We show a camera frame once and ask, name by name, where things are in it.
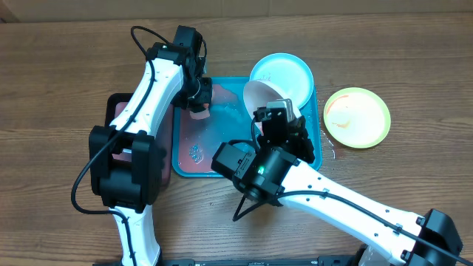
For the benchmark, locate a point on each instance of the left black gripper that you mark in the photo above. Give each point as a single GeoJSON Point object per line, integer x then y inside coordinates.
{"type": "Point", "coordinates": [206, 98]}

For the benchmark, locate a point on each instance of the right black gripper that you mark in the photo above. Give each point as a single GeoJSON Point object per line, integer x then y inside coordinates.
{"type": "Point", "coordinates": [303, 140]}

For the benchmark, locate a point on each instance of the pink sponge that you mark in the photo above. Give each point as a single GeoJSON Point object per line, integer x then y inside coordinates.
{"type": "Point", "coordinates": [200, 112]}

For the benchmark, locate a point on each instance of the white plate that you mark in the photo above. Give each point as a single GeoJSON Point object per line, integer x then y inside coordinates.
{"type": "Point", "coordinates": [257, 93]}

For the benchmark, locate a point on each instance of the light blue plate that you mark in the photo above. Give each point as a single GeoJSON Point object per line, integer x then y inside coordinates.
{"type": "Point", "coordinates": [288, 72]}

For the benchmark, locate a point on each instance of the yellow plate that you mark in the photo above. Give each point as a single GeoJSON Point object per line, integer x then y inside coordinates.
{"type": "Point", "coordinates": [357, 117]}

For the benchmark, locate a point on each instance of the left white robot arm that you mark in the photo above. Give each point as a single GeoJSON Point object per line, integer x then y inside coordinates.
{"type": "Point", "coordinates": [128, 154]}

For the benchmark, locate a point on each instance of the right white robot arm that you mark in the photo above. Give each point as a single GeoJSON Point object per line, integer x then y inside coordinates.
{"type": "Point", "coordinates": [278, 174]}

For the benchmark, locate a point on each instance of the teal serving tray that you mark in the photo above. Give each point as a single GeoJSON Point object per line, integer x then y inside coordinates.
{"type": "Point", "coordinates": [196, 141]}

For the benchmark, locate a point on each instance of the dark rectangular sponge tray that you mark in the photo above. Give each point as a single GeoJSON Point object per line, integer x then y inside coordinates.
{"type": "Point", "coordinates": [116, 104]}

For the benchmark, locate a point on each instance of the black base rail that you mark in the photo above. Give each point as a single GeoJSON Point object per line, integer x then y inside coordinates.
{"type": "Point", "coordinates": [332, 260]}

